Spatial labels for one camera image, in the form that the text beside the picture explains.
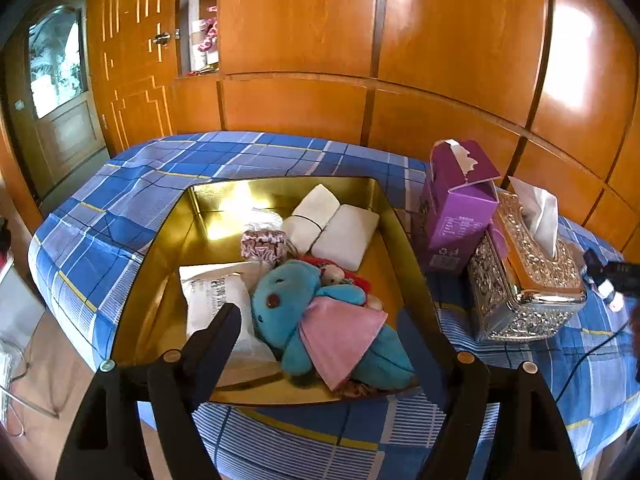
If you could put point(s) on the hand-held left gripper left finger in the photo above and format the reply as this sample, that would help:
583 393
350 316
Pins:
220 341

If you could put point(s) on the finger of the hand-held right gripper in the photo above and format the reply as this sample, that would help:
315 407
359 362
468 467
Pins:
597 265

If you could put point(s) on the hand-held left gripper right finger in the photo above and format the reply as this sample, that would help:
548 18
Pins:
425 355

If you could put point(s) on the white labelled packet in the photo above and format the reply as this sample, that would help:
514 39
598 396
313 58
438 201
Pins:
220 295

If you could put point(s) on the brown scrunchie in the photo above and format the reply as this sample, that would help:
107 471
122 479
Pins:
356 388

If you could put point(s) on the blue plush toy pink dress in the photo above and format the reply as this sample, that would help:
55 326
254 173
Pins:
300 310

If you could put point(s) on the pink satin scrunchie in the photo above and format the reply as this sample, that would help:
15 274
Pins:
264 247

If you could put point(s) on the small doll red hat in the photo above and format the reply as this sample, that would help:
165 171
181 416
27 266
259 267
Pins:
345 280

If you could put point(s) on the gold metal tray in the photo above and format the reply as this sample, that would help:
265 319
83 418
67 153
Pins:
220 210

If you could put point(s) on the white towel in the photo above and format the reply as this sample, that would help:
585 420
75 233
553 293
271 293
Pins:
347 235
315 210

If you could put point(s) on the white tissue sheet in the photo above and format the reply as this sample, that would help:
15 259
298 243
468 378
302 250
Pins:
542 215

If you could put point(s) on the silver embossed tissue box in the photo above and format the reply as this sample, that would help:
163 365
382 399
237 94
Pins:
520 285

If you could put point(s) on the white crumpled tissue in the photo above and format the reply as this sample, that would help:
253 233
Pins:
264 220

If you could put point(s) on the purple tissue box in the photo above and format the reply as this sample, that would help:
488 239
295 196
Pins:
452 215

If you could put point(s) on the blue plaid blanket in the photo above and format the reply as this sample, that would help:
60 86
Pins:
150 180

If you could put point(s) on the wooden wardrobe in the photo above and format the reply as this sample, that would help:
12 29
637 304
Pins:
450 60

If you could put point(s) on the wooden door with glass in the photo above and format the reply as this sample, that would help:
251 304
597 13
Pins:
55 100

